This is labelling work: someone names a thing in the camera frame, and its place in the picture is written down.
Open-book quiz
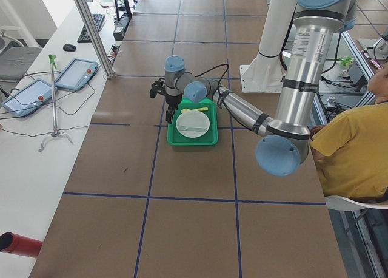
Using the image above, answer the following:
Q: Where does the pale green plastic fork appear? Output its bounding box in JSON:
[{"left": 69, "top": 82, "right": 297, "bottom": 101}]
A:
[{"left": 177, "top": 125, "right": 208, "bottom": 132}]

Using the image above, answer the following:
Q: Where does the black keyboard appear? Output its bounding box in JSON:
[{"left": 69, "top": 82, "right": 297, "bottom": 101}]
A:
[{"left": 76, "top": 13, "right": 106, "bottom": 44}]

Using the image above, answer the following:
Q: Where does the person in yellow shirt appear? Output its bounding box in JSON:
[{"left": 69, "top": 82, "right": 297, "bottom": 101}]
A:
[{"left": 310, "top": 64, "right": 387, "bottom": 202}]

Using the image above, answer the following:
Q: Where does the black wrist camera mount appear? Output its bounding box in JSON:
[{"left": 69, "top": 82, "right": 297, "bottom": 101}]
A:
[{"left": 149, "top": 78, "right": 166, "bottom": 99}]

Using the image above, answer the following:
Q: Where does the blue teach pendant far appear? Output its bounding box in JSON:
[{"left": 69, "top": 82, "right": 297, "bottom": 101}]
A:
[{"left": 55, "top": 58, "right": 98, "bottom": 91}]

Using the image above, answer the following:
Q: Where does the grey office chair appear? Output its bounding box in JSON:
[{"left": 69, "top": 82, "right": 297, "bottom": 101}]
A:
[{"left": 1, "top": 25, "right": 42, "bottom": 84}]

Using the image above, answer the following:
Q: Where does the white chair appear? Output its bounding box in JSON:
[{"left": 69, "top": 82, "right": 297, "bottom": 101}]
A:
[{"left": 325, "top": 195, "right": 387, "bottom": 234}]

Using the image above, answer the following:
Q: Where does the metal reacher grabber tool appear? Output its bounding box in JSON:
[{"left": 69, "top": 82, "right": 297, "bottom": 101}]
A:
[{"left": 38, "top": 54, "right": 73, "bottom": 152}]

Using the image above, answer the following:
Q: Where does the yellow plastic spoon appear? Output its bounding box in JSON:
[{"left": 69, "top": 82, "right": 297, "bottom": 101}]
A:
[{"left": 181, "top": 107, "right": 209, "bottom": 114}]

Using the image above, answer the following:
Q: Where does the blue teach pendant near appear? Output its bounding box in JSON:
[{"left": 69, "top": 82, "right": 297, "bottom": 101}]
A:
[{"left": 1, "top": 78, "right": 52, "bottom": 117}]

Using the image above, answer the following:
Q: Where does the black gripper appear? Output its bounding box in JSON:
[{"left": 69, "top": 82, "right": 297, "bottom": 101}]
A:
[{"left": 165, "top": 94, "right": 179, "bottom": 123}]

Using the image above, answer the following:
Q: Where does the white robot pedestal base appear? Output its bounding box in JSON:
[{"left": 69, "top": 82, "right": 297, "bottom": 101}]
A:
[{"left": 240, "top": 0, "right": 296, "bottom": 93}]

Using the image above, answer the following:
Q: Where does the red cylinder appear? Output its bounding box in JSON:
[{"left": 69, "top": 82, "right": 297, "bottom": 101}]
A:
[{"left": 1, "top": 232, "right": 43, "bottom": 258}]

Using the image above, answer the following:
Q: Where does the blue teach pendant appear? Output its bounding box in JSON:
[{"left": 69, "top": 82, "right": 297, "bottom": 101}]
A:
[
  {"left": 55, "top": 58, "right": 98, "bottom": 91},
  {"left": 1, "top": 78, "right": 52, "bottom": 117}
]

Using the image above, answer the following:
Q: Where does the white round plate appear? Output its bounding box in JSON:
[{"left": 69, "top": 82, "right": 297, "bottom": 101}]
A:
[{"left": 175, "top": 111, "right": 210, "bottom": 138}]

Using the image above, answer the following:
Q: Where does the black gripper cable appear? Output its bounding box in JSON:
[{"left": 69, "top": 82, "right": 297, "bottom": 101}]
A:
[{"left": 193, "top": 63, "right": 230, "bottom": 90}]

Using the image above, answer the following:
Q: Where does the green plastic tray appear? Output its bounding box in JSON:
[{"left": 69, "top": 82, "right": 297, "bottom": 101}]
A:
[{"left": 167, "top": 98, "right": 218, "bottom": 146}]

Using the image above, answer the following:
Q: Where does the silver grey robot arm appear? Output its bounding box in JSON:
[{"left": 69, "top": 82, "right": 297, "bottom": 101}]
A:
[{"left": 150, "top": 0, "right": 357, "bottom": 176}]

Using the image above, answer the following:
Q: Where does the aluminium frame post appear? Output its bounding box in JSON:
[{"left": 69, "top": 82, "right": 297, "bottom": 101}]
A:
[{"left": 74, "top": 0, "right": 114, "bottom": 79}]

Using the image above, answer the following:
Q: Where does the black computer mouse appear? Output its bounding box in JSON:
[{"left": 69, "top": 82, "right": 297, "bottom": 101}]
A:
[{"left": 62, "top": 44, "right": 76, "bottom": 52}]

